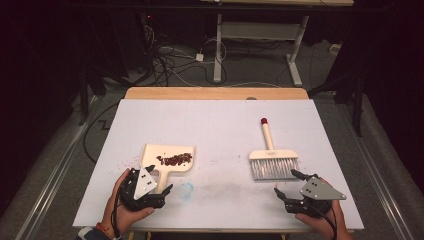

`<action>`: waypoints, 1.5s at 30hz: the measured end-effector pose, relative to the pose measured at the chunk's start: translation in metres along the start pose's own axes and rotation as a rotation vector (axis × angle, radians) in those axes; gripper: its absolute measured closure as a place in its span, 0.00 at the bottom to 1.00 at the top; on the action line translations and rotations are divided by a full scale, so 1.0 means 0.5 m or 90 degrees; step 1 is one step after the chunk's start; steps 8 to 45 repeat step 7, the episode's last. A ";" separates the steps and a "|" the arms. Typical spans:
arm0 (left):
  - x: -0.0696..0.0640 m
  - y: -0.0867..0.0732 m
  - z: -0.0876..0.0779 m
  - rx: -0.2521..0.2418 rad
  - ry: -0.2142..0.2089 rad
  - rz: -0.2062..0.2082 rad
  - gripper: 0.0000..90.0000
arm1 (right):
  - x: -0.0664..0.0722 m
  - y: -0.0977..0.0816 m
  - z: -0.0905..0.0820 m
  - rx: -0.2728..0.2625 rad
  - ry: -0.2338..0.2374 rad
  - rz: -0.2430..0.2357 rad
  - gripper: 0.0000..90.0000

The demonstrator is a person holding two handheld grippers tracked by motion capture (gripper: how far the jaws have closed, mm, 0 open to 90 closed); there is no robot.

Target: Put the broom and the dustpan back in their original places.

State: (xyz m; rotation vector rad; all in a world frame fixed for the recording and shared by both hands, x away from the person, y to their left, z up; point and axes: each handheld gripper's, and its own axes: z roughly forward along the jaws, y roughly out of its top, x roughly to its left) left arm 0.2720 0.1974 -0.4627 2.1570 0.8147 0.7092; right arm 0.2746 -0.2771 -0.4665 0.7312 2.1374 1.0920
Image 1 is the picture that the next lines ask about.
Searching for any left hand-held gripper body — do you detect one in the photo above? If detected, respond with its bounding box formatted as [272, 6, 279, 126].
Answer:
[119, 166, 167, 212]

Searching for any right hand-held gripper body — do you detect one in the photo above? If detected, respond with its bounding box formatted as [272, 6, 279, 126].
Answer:
[284, 173, 348, 218]

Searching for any cream dustpan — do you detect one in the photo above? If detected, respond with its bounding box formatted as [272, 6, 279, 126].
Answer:
[139, 143, 196, 194]

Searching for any pile of red beans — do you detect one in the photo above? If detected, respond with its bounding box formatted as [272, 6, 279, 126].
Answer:
[156, 152, 194, 167]

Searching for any cream brush with red tip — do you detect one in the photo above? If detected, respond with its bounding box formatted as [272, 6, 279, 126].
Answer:
[248, 117, 300, 182]

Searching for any person's right hand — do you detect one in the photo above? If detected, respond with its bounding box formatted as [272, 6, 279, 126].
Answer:
[294, 199, 354, 240]

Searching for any person's left hand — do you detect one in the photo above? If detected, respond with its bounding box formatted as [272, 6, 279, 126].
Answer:
[100, 168, 156, 236]

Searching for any white table cover sheet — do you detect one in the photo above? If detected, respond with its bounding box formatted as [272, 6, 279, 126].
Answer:
[72, 98, 365, 231]

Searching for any black stand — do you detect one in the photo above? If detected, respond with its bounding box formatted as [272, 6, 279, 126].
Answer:
[308, 64, 367, 138]
[77, 64, 108, 127]

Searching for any wooden table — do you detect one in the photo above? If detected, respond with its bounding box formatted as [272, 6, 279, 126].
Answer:
[118, 87, 354, 234]

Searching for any white-legged desk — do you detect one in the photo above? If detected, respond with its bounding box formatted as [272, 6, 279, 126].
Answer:
[199, 0, 355, 88]

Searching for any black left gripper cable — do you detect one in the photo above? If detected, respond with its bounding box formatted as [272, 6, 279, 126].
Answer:
[112, 184, 122, 238]

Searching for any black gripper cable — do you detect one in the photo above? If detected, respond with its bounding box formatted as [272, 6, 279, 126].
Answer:
[313, 203, 338, 240]
[112, 184, 122, 238]

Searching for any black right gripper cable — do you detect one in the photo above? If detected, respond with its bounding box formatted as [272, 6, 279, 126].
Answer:
[313, 203, 338, 240]

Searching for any orange bracelet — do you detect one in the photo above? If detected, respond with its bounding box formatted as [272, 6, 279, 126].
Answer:
[95, 222, 114, 238]

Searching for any metal floor rail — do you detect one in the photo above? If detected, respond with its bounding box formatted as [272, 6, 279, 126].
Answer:
[13, 95, 102, 240]
[334, 101, 416, 240]

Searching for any black floor cable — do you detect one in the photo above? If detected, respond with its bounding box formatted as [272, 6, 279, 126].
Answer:
[82, 101, 120, 164]

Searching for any bundle of black floor cables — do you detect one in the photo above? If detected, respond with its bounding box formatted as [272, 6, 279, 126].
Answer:
[138, 24, 231, 88]

